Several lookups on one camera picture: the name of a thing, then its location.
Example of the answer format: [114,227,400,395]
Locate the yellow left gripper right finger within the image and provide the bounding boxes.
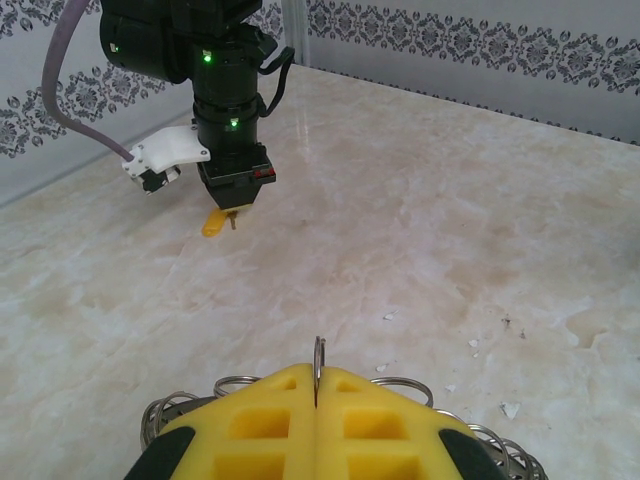
[317,366,507,480]

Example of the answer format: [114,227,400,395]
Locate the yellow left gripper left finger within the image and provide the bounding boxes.
[123,362,320,480]

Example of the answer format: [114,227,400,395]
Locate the yellow-capped key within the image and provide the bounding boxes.
[200,206,240,239]

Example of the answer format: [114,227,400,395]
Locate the metal keyring with small rings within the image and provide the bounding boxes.
[141,335,549,480]

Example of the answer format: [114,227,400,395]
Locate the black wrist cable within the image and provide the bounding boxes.
[257,46,297,120]

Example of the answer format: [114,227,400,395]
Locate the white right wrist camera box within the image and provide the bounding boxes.
[121,124,212,197]

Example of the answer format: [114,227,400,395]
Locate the aluminium frame post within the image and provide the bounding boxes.
[278,0,312,67]

